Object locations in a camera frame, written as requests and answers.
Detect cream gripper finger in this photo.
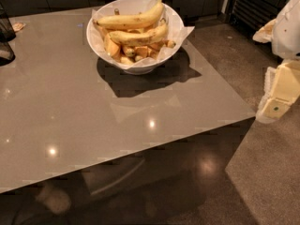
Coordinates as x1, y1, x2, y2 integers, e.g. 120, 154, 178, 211
256, 60, 300, 124
252, 19, 277, 43

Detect yellow banana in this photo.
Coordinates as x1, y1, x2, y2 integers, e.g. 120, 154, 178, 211
109, 23, 168, 46
96, 0, 164, 30

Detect white paper bowl liner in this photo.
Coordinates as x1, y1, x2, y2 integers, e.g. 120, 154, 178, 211
90, 0, 196, 70

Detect white ceramic bowl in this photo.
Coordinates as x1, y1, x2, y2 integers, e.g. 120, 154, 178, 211
85, 0, 186, 76

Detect dark slatted cabinet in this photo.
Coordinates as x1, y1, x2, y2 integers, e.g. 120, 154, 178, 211
224, 0, 287, 30

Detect orange fruit pieces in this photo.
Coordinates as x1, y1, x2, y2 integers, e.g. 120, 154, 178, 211
94, 19, 176, 65

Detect small tan object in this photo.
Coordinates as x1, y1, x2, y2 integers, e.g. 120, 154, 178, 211
12, 22, 25, 32

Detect black mesh container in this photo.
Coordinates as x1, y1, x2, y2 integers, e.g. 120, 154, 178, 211
0, 4, 16, 67

